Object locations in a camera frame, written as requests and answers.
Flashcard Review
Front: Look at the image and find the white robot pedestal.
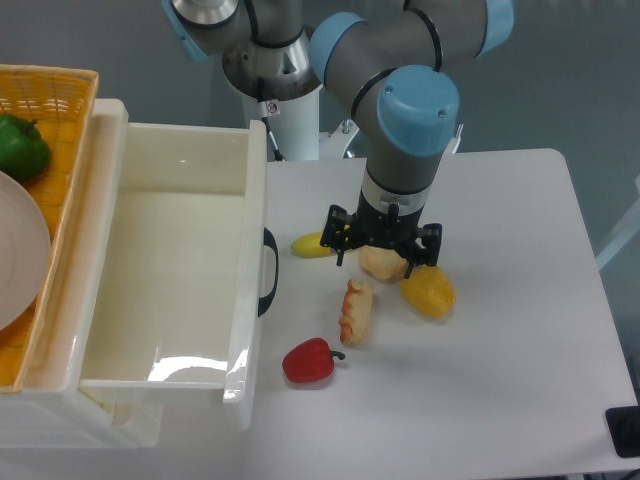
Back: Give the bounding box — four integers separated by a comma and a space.
221, 29, 361, 162

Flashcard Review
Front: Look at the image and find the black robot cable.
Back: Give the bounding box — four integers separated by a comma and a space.
256, 79, 287, 162

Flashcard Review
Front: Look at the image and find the beige round plate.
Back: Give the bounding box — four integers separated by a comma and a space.
1, 173, 51, 329

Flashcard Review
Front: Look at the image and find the black device at table corner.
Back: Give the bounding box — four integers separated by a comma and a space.
605, 405, 640, 458

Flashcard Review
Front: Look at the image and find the white drawer cabinet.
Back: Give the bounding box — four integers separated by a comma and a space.
1, 99, 163, 448

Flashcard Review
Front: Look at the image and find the yellow bell pepper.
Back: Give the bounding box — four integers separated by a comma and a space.
400, 266, 457, 319

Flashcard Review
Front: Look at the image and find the yellow banana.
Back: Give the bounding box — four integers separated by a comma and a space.
290, 231, 336, 259

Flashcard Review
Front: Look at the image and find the green bell pepper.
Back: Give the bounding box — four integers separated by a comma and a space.
1, 114, 50, 183

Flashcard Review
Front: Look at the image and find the red bell pepper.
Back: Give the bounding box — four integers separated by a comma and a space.
282, 337, 346, 383

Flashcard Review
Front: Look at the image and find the pale square bread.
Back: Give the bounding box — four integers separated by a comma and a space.
359, 246, 408, 282

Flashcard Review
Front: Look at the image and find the black drawer handle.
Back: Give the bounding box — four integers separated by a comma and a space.
258, 227, 280, 317

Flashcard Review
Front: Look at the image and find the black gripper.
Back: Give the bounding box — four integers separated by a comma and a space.
320, 182, 443, 279

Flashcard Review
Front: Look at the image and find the orange woven basket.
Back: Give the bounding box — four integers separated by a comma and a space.
1, 64, 99, 394

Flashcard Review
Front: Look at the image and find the white plastic drawer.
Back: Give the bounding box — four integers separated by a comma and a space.
79, 121, 276, 430

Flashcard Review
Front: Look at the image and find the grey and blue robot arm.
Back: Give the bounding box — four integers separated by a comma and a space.
162, 1, 515, 268

